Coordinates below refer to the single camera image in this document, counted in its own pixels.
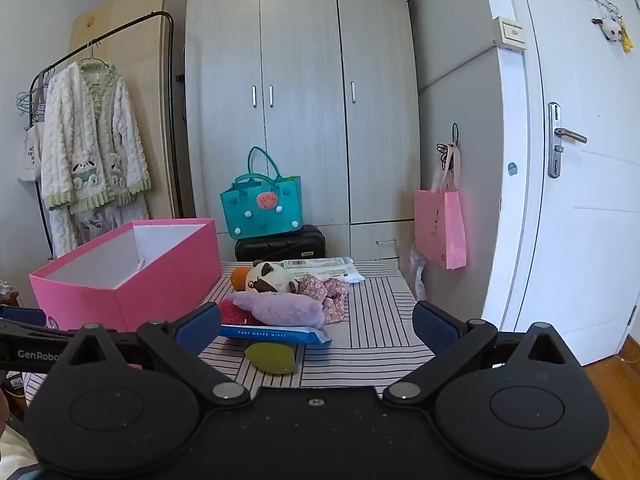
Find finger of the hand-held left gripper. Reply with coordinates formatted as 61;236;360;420
0;305;83;335

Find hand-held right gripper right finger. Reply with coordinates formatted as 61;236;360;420
382;300;576;403

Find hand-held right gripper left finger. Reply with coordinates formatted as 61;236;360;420
65;301;251;408

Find red fluffy plush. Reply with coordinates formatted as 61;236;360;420
220;300;261;326

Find pink cardboard box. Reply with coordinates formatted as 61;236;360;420
29;218;223;332

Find green leaf-shaped pad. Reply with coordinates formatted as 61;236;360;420
244;342;297;375

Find blue wet wipes pack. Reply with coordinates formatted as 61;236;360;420
220;324;332;346

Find white brown plush toy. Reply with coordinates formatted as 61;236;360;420
245;260;301;295

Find pink floral cloth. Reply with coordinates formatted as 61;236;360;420
297;275;350;325

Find white wet wipes pack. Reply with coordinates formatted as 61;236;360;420
280;257;365;285

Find clear plastic bag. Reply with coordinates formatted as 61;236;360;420
407;247;428;306

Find pink paper bag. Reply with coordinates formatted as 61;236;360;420
414;144;468;271

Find black suitcase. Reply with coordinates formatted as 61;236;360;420
235;225;327;263

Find teal felt handbag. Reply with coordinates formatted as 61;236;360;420
220;146;303;240

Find white tote bag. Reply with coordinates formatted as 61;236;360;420
17;122;46;183

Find white door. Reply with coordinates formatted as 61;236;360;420
477;0;640;366

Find white green fleece robe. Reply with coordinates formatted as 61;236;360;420
40;57;152;258

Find light grey wardrobe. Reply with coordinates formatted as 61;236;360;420
182;0;421;261

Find black clothes rack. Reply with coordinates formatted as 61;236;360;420
30;10;183;261

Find light wooden cabinet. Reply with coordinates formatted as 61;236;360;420
70;0;196;221

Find panda plush charm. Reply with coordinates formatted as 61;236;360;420
592;15;623;43

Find black cord on hook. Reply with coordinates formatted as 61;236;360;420
436;122;461;171

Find silver door handle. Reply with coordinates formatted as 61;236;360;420
547;102;588;179

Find wire hangers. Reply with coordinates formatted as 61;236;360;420
15;67;56;123

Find beige wall switch box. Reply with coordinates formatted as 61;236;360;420
492;16;528;51

